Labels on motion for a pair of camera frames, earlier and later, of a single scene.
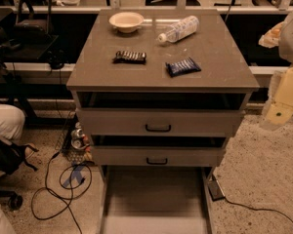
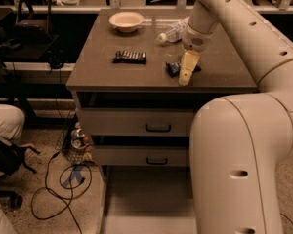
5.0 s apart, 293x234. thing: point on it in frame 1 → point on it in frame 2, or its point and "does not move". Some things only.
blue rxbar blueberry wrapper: [186, 66] does not move
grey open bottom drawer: [155, 200] does not move
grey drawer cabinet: [158, 95] does not move
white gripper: [292, 39] → [194, 41]
